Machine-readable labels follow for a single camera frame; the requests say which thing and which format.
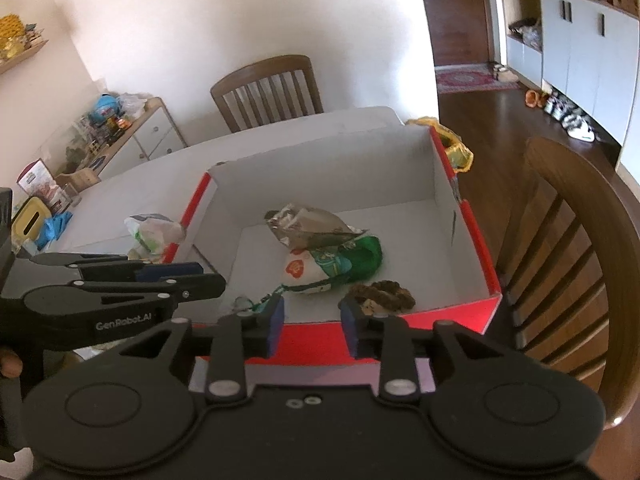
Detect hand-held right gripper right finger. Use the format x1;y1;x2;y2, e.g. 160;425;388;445
339;296;521;406

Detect blue cloth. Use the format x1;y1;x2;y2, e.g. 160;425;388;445
35;211;74;252

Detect green keychain charm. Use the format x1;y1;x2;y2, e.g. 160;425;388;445
232;294;273;317

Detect green white snack bag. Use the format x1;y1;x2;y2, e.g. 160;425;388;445
284;235;383;297

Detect red white snack box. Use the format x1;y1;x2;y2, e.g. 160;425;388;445
16;159;56;195

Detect silver foil bag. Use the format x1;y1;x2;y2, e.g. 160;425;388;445
264;204;368;253

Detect wooden sideboard with white drawers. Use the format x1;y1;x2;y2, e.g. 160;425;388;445
55;97;188;188

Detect red cardboard box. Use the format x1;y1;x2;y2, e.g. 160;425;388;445
170;122;503;363

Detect golden ornament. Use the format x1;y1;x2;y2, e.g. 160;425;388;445
0;14;26;58

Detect clear green snack bag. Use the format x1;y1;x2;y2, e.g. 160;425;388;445
124;214;187;262

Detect clear plastic bags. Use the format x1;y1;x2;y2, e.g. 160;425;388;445
117;92;148;121

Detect brown door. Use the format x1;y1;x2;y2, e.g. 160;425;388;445
415;0;493;67

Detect patterned rug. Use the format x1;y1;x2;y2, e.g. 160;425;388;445
434;63;523;95

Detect person's left hand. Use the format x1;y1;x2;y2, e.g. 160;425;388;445
0;347;23;380

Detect brown wooden chair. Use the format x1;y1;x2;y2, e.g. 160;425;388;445
210;54;325;133
492;136;640;431

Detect grey plastic bag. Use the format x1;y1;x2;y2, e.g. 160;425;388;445
520;22;543;51

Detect white bench cabinet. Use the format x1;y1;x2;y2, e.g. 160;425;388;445
505;32;543;88

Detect pair of beige slippers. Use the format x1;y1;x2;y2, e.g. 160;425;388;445
487;61;521;82

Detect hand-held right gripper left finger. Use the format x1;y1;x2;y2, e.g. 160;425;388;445
100;295;286;403

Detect yellow tissue box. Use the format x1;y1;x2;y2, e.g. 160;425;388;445
11;196;49;241

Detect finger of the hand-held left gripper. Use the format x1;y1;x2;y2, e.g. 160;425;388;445
24;273;227;313
30;252;203;283

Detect yellow green plastic bag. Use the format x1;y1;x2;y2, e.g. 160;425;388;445
405;116;473;173

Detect wooden wall shelf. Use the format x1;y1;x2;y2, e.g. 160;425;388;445
0;39;49;75

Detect wooden tissue box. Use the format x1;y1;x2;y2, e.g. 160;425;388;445
54;167;101;191

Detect white base cabinet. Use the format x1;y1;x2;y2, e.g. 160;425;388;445
540;0;640;148

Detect dark brown woven ornament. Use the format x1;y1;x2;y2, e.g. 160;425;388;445
352;280;416;313

